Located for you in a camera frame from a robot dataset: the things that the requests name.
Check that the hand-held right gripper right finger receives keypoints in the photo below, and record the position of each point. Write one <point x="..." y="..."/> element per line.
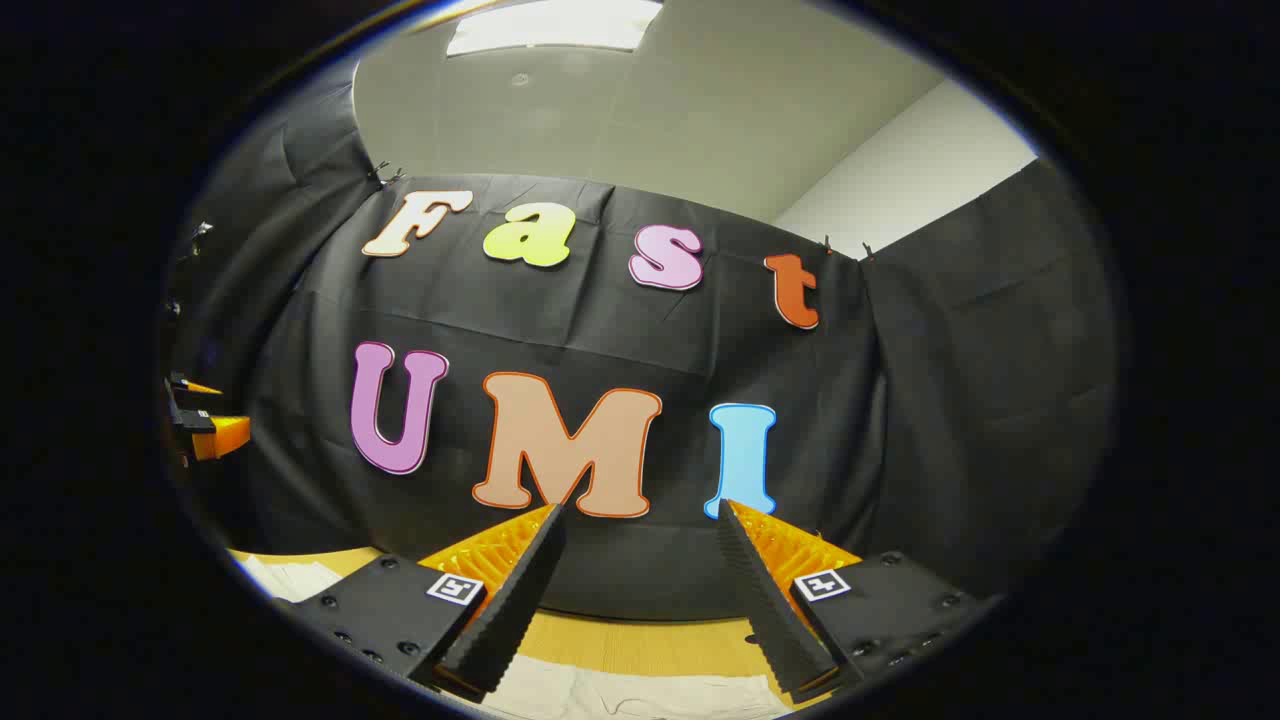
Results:
<point x="770" y="610"/>

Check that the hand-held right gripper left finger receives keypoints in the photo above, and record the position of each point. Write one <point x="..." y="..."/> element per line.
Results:
<point x="510" y="610"/>

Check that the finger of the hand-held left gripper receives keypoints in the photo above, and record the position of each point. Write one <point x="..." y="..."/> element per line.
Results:
<point x="225" y="435"/>
<point x="192" y="384"/>

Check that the black backdrop cloth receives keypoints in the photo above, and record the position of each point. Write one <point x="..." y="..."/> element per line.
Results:
<point x="880" y="420"/>

